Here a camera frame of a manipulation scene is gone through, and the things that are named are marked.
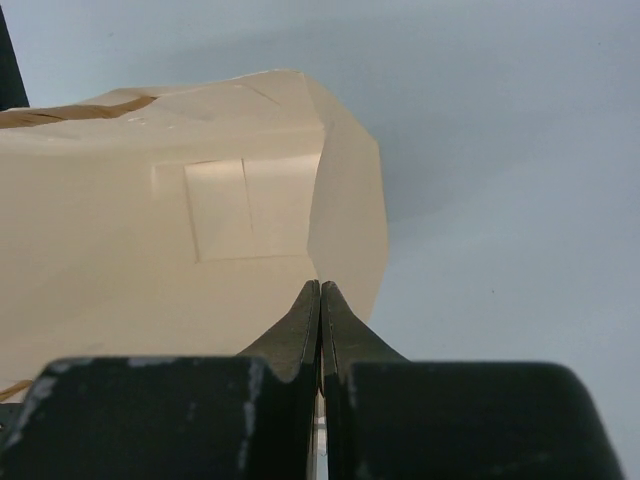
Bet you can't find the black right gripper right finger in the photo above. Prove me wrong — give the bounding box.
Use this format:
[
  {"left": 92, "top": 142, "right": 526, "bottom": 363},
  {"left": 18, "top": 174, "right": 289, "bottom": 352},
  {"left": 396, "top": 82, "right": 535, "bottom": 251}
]
[{"left": 320, "top": 281, "right": 415, "bottom": 479}]

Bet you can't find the cream paper takeout bag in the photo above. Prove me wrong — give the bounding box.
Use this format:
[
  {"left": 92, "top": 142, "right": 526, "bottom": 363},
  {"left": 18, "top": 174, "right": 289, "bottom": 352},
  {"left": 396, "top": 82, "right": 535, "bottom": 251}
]
[{"left": 1, "top": 70, "right": 388, "bottom": 390}]

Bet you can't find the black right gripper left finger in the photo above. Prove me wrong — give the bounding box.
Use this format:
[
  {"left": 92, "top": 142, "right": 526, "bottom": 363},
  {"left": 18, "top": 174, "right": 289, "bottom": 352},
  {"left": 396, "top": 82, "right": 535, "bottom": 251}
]
[{"left": 238, "top": 280, "right": 320, "bottom": 479}]

